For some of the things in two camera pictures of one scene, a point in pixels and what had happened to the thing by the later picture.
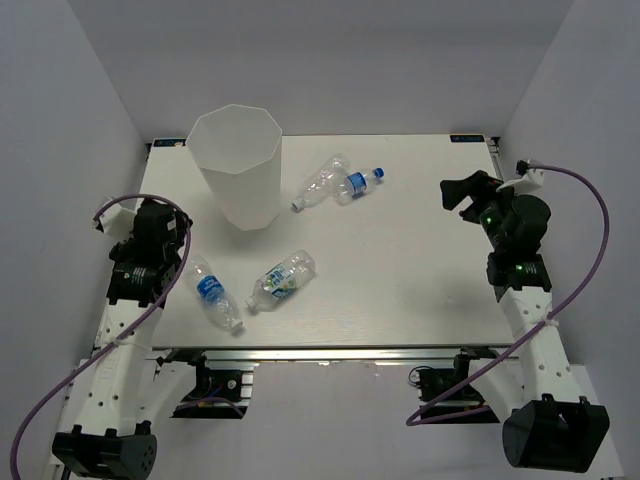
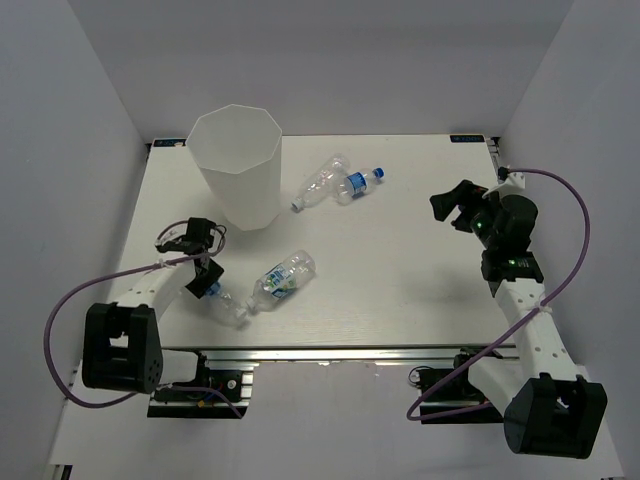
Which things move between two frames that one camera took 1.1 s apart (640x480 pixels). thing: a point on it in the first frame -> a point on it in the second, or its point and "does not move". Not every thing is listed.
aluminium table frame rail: x=367 y=262 does not move
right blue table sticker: x=467 y=138 does not move
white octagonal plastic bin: x=238 y=149 does not move
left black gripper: x=181 y=230 -> x=197 y=287
